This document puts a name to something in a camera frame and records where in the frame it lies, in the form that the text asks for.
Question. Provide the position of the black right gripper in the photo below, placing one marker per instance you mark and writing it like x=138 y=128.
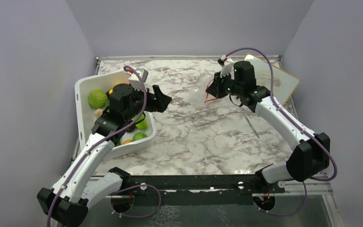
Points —
x=215 y=88

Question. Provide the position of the garlic bulb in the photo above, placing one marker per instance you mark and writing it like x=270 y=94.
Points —
x=98 y=112

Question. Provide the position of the green lime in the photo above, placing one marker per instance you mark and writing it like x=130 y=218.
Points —
x=139 y=136

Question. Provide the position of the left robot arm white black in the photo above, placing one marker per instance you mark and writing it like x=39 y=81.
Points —
x=68 y=200

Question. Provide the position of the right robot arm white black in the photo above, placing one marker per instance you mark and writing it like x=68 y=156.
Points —
x=310 y=149

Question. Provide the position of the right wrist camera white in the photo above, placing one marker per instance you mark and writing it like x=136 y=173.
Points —
x=227 y=65

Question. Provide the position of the white plastic bin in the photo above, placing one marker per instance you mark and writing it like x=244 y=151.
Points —
x=87 y=123

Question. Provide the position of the black mounting rail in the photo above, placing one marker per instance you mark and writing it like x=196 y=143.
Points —
x=186 y=190

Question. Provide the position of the green leafy vegetable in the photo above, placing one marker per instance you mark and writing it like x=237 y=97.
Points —
x=141 y=123

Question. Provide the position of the green cabbage left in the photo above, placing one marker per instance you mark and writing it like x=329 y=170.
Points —
x=97 y=98

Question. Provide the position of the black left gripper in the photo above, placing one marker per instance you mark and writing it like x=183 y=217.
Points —
x=158 y=102

